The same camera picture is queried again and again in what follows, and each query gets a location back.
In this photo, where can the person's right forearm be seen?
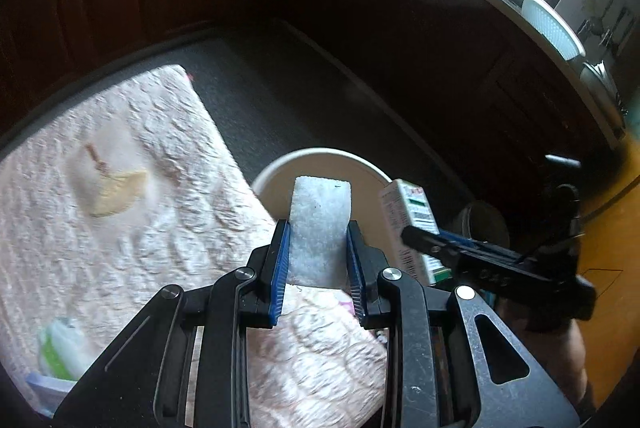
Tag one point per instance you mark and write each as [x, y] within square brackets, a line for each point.
[575, 358]

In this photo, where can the white perforated basket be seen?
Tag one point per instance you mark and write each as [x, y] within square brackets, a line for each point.
[552, 28]

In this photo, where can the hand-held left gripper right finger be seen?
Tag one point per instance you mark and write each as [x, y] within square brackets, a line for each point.
[356, 273]

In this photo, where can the light blue flat packet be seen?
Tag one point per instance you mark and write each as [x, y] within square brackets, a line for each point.
[42, 389]

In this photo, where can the round dark container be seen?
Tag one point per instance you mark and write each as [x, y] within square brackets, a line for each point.
[482, 225]

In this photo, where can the white foam block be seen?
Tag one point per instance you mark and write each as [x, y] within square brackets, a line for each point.
[317, 228]

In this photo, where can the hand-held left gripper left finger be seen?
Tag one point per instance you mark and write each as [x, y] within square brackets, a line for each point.
[279, 273]

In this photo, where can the steel basin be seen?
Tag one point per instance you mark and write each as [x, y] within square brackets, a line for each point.
[602, 83]

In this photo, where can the green and white tissue packet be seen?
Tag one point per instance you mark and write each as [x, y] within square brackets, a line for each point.
[60, 348]

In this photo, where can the white round bin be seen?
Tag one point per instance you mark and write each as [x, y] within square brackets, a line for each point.
[325, 163]

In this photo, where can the green and white carton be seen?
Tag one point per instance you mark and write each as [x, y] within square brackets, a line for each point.
[400, 208]

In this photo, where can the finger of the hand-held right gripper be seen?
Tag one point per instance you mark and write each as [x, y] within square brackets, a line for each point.
[450, 253]
[470, 242]

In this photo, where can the pink quilted table cover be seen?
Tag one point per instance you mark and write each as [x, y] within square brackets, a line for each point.
[150, 233]

